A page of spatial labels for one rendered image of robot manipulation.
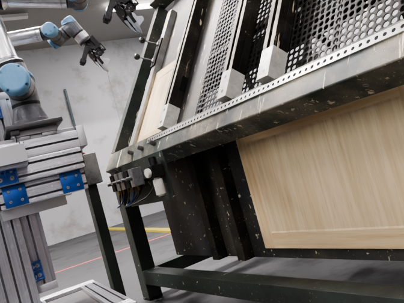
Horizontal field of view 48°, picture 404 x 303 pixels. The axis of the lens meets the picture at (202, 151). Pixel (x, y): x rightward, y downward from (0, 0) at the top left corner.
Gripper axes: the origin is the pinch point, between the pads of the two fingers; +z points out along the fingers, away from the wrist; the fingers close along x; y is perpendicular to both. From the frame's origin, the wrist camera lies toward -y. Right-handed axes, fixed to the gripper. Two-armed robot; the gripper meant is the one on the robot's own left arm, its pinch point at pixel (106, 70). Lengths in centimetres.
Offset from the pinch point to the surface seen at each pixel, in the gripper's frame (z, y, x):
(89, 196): 48, -52, 15
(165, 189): 64, -35, -46
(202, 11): 11, 49, -38
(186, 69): 29, 18, -42
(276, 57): 44, 5, -121
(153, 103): 31.3, 5.5, -7.2
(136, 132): 37.4, -11.6, -1.2
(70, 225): 123, -11, 689
